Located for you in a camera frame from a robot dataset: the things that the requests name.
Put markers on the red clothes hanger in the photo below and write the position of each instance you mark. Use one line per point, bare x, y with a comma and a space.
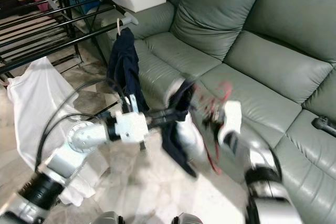
226, 90

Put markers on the navy white-trimmed garment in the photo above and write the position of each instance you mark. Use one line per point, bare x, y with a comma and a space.
176, 145

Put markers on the red and white shirt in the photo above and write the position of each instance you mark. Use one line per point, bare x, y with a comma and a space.
42, 108

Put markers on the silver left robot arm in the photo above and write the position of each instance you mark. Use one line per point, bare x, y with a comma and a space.
89, 137

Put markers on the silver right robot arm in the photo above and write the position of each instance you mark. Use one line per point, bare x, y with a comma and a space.
268, 182

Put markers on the cream clothes hanger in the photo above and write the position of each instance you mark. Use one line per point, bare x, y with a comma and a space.
118, 26

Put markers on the grey green leather sofa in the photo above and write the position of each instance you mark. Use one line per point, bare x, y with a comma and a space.
268, 51

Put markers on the black metal drying rack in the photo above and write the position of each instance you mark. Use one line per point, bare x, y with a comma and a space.
131, 20

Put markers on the grey left robot leg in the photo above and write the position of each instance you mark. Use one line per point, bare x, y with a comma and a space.
107, 219

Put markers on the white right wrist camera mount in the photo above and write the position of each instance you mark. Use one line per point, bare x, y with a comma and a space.
232, 119

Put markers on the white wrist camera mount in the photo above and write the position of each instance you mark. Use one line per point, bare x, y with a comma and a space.
131, 127
232, 119

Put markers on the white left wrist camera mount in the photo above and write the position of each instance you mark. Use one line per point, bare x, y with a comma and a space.
131, 127

